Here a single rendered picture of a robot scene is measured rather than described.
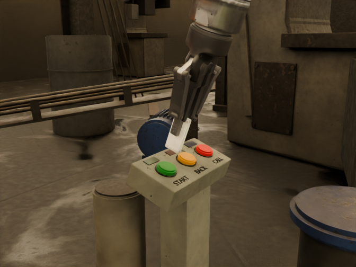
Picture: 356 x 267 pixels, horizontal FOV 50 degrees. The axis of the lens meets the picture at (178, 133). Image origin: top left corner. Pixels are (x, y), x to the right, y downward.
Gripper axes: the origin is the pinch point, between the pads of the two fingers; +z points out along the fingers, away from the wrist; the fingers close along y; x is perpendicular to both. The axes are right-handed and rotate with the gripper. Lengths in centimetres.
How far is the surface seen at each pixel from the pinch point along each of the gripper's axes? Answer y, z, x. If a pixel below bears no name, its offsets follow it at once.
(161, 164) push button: 0.9, 7.3, -0.9
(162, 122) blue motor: -141, 70, -86
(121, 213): 0.8, 23.8, -6.7
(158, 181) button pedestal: 4.5, 8.5, 1.7
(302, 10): -223, -19, -53
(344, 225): -30.7, 14.5, 33.1
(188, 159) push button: -6.4, 7.3, 1.0
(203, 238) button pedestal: -9.4, 24.3, 9.6
